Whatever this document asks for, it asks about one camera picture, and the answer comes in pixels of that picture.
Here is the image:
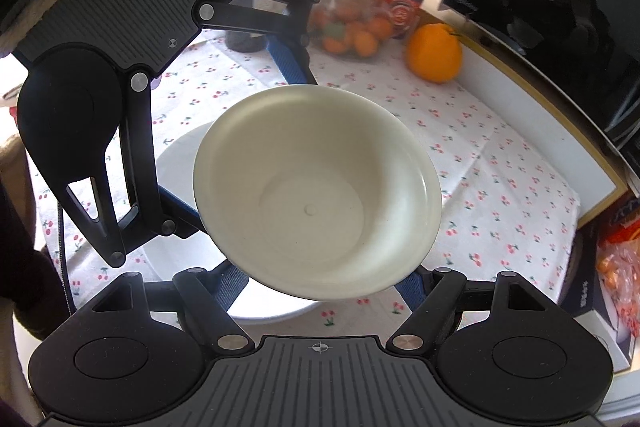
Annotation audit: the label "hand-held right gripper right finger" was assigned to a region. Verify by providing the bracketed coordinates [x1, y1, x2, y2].
[387, 264, 552, 351]

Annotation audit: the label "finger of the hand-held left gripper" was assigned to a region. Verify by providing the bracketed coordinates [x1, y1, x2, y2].
[52, 72, 207, 269]
[195, 0, 323, 86]

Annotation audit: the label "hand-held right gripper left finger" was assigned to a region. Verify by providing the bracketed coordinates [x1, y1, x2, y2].
[90, 263, 253, 354]

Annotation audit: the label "white plate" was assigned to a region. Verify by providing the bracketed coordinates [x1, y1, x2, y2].
[154, 121, 328, 321]

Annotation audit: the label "cream bowl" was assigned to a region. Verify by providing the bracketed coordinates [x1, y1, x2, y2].
[192, 84, 444, 301]

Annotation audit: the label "clear plastic jar dark contents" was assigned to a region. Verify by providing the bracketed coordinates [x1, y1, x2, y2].
[224, 28, 267, 54]

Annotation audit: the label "glass jar of small fruits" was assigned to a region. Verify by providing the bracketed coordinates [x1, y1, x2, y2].
[309, 0, 397, 58]

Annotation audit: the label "red label container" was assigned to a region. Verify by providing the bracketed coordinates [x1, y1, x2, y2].
[382, 0, 422, 38]

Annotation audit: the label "cherry print tablecloth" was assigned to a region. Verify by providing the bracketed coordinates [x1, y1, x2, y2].
[25, 27, 583, 338]

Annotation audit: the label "large orange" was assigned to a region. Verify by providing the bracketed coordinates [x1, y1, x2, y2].
[405, 23, 464, 84]

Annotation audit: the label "person's dark coat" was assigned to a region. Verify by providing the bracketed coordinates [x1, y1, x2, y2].
[0, 177, 68, 343]

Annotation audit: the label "dark blue and white box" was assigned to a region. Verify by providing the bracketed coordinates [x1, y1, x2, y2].
[557, 222, 633, 370]

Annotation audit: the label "white wood-trimmed stand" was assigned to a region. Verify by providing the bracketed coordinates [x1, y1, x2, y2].
[420, 2, 632, 228]

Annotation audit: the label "plastic bag of kumquats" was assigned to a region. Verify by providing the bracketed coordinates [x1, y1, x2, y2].
[596, 234, 640, 333]

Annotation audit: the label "black microwave oven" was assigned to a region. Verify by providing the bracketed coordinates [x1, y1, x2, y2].
[437, 0, 640, 158]

